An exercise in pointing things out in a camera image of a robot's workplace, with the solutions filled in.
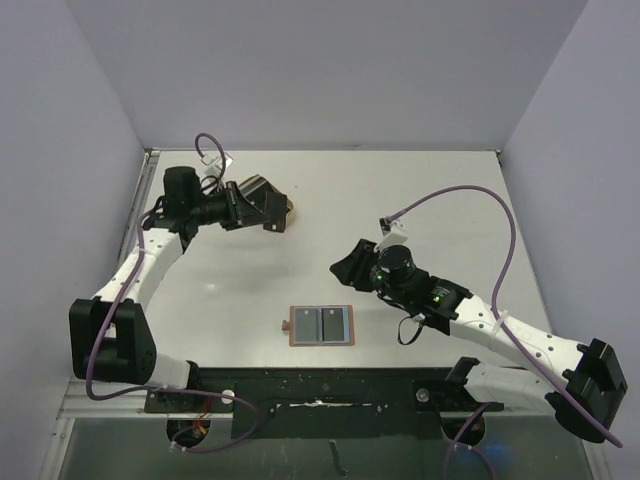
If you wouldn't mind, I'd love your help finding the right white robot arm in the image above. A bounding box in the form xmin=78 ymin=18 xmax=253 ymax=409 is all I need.
xmin=329 ymin=240 xmax=628 ymax=447

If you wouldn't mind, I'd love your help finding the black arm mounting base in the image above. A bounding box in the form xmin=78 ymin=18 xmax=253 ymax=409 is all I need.
xmin=144 ymin=368 xmax=480 ymax=439

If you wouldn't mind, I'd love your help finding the stack of grey cards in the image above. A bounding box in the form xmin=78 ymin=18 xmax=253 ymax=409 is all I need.
xmin=239 ymin=174 xmax=273 ymax=199

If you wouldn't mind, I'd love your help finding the yellow card tray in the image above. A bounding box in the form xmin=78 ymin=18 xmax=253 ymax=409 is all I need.
xmin=239 ymin=174 xmax=294 ymax=233

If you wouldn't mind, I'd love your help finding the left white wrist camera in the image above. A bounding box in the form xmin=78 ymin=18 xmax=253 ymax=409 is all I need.
xmin=200 ymin=155 xmax=224 ymax=177

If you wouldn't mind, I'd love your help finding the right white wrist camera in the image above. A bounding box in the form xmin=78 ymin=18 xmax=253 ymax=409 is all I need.
xmin=376 ymin=217 xmax=408 ymax=251

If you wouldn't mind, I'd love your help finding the aluminium frame rail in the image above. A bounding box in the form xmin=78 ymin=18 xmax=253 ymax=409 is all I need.
xmin=97 ymin=148 xmax=162 ymax=291

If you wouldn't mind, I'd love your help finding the black wire loop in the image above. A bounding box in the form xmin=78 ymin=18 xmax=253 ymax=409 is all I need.
xmin=397 ymin=314 xmax=427 ymax=346

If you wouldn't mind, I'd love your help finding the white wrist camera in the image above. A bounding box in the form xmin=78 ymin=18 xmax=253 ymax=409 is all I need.
xmin=376 ymin=217 xmax=408 ymax=251
xmin=200 ymin=155 xmax=224 ymax=177

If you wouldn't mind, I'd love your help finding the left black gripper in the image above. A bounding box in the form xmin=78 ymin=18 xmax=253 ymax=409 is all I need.
xmin=189 ymin=180 xmax=269 ymax=231

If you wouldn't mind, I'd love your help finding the purple cable under right base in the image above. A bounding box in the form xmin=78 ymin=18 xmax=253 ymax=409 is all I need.
xmin=442 ymin=399 xmax=498 ymax=480

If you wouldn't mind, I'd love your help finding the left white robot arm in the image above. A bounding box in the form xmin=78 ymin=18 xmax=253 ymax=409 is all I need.
xmin=69 ymin=166 xmax=287 ymax=411

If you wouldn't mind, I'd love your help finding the tan leather card holder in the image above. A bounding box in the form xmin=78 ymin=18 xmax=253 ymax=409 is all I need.
xmin=281 ymin=305 xmax=355 ymax=347

